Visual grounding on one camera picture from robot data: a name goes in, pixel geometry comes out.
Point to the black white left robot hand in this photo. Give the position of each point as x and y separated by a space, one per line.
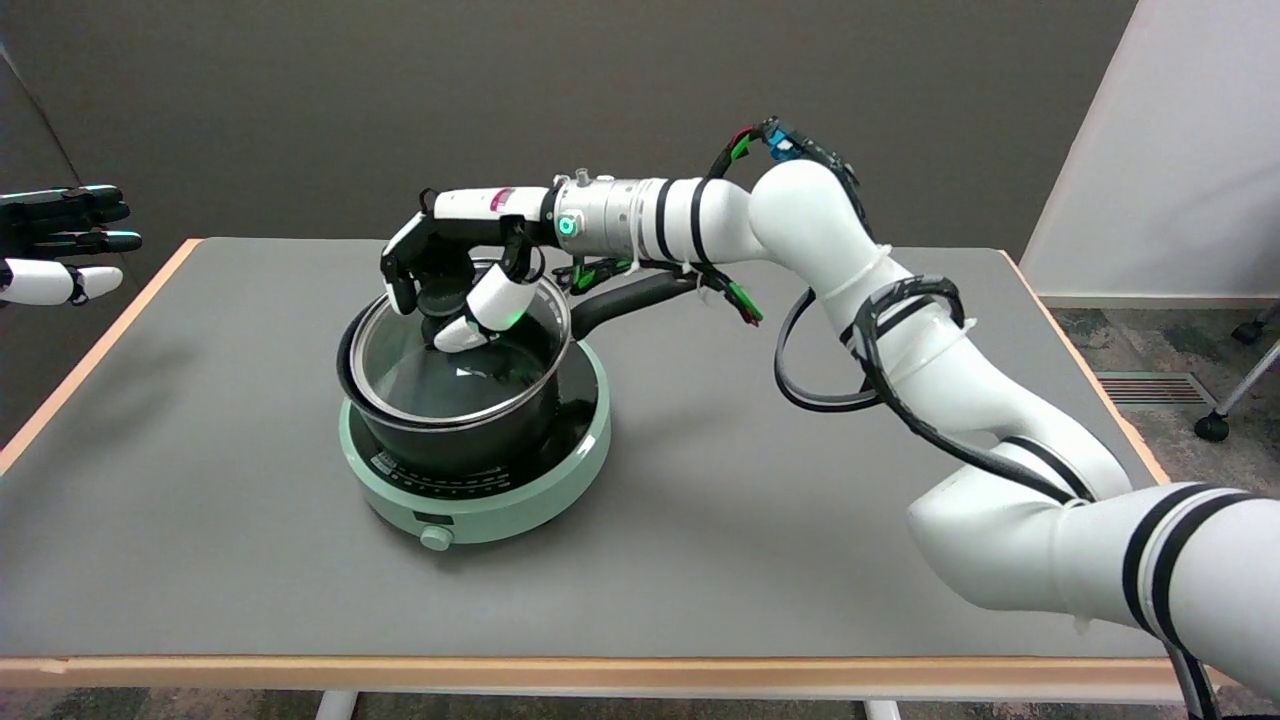
40 282

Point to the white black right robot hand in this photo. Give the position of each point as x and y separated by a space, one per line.
480 203

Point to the glass pot lid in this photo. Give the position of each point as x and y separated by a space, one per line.
400 370

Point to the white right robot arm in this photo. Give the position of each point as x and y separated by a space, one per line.
950 360

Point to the green induction cooker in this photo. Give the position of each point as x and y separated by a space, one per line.
520 510

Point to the white table leg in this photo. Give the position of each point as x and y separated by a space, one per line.
337 706
883 711

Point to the floor vent grille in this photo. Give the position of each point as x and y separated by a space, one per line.
1150 388

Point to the grey wheeled stand base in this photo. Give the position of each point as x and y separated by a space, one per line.
1250 378

